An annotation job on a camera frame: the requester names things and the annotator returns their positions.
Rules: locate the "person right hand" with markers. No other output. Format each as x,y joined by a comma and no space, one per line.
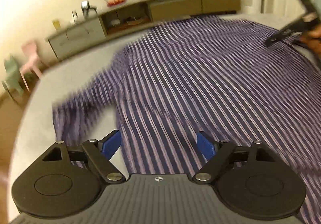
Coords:
312,40

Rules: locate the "pink plastic child chair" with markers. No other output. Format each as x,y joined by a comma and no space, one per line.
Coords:
30,50

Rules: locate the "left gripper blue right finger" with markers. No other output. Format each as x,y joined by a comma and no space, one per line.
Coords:
217,154

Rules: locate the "long grey tv cabinet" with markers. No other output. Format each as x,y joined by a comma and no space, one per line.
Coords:
131,17

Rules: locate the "red fruit plate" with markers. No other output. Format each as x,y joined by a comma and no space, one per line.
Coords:
111,3

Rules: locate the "spare gripper on cabinet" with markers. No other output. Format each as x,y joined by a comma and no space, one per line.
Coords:
87,8

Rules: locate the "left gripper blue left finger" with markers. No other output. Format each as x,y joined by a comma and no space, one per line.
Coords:
99,154

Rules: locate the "green plastic child chair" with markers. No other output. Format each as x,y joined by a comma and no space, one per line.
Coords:
13,76

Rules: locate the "navy plaid shirt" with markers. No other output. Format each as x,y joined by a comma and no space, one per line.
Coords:
204,74

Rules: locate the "yellow cup on cabinet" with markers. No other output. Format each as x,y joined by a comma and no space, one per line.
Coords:
56,24

